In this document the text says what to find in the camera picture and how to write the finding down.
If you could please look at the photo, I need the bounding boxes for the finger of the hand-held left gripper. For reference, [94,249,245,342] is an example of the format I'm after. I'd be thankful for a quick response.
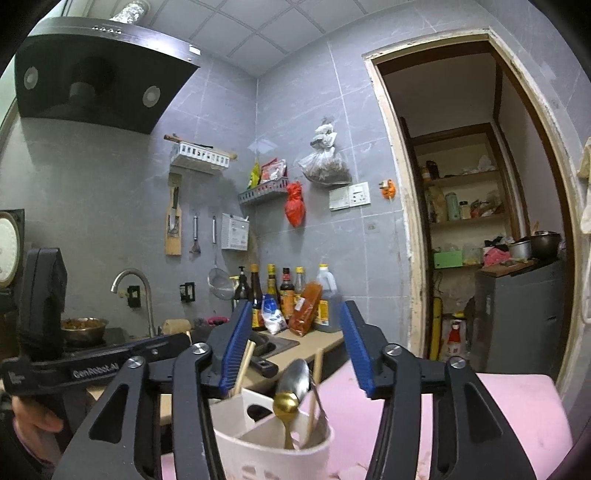
[139,333,193,366]

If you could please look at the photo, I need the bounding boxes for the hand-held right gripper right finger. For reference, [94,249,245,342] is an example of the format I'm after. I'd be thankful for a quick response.
[339,300,536,480]

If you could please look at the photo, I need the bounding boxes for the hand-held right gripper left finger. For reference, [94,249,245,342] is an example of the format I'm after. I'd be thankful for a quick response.
[53,300,254,480]

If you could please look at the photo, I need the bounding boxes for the wooden chopstick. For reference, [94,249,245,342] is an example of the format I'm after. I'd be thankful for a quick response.
[229,340,256,398]
[304,348,324,446]
[272,391,301,450]

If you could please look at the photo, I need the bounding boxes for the ornate steel spoon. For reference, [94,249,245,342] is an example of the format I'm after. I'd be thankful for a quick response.
[274,358,311,403]

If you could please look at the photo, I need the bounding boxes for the white plastic utensil holder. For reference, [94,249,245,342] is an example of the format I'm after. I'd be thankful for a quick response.
[210,387,334,480]

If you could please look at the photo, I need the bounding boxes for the person's left hand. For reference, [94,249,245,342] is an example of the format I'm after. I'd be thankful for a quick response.
[11,396,64,432]

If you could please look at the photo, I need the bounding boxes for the black frying pan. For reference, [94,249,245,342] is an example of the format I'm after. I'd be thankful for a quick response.
[250,332,280,380]

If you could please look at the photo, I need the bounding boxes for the beige kitchen counter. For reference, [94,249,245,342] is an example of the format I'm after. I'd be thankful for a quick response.
[88,323,345,425]

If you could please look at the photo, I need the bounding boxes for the metal bowl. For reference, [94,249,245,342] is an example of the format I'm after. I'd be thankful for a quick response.
[59,316,110,348]

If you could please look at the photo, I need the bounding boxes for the white salt bag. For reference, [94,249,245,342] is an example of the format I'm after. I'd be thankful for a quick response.
[261,297,288,336]

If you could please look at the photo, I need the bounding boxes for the plastic oil jug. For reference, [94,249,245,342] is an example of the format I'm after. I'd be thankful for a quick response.
[313,263,344,332]

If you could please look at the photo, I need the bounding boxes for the white dial scale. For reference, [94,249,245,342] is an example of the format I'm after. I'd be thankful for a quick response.
[0,209,25,289]

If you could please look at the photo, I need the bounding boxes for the steel faucet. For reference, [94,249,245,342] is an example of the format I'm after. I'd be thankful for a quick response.
[110,268,157,338]

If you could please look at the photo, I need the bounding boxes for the orange packet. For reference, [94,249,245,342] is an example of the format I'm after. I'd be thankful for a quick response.
[290,282,322,337]

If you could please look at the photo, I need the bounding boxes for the steel mesh strainer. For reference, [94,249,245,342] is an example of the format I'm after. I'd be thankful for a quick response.
[207,215,236,301]

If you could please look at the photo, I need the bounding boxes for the row of sauce bottles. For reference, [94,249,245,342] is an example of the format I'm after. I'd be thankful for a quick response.
[233,263,309,331]

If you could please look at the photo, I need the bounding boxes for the yellow cylinder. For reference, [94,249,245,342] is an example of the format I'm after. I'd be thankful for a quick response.
[431,297,444,361]

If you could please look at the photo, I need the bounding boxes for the red and white bottle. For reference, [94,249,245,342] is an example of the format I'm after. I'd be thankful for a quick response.
[446,318,465,356]

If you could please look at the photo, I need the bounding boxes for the wooden knife rack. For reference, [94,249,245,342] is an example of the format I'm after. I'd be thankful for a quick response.
[165,172,184,256]

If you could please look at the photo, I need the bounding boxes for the green box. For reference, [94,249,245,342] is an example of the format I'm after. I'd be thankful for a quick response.
[433,250,464,270]

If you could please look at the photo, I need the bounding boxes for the red plastic bag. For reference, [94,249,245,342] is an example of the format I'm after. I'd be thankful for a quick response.
[285,181,307,227]

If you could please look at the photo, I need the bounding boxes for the pink floral tablecloth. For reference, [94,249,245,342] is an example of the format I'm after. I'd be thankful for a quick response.
[159,372,573,480]

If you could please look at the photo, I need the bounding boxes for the grey cabinet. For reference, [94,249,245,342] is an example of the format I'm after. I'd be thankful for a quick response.
[475,260,576,375]

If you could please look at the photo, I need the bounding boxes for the pink cloth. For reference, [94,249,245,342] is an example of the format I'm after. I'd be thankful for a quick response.
[482,246,511,267]

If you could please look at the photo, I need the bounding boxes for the colourful seasoning packets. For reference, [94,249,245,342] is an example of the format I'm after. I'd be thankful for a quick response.
[249,158,287,190]

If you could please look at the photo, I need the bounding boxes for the clear plastic bag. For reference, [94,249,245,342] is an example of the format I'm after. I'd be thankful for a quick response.
[297,119,353,186]

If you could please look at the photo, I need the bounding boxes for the silver pot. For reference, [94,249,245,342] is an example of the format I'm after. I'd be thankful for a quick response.
[507,237,532,260]

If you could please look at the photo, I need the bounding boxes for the wooden shelf unit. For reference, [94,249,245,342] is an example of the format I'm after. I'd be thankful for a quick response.
[401,122,520,278]

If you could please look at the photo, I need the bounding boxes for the black range hood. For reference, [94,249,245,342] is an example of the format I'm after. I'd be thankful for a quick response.
[14,17,202,135]

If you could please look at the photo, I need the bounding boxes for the black pot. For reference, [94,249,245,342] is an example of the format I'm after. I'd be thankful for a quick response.
[528,232,562,260]

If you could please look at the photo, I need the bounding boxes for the wooden door frame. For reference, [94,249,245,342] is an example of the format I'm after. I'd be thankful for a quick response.
[364,28,589,398]

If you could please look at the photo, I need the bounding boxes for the white wall box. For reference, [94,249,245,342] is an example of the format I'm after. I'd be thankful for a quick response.
[221,212,250,252]

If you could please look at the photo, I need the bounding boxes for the white switch socket panel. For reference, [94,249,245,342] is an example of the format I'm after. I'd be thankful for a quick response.
[328,182,371,212]

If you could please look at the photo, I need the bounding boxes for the grey wall shelf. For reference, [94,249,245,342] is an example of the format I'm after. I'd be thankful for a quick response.
[237,186,290,206]

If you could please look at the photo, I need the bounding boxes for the white wall basket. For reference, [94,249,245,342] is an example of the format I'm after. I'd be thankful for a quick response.
[164,133,239,175]

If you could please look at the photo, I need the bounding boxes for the silver foil duct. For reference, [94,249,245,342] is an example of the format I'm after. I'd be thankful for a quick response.
[110,0,151,24]

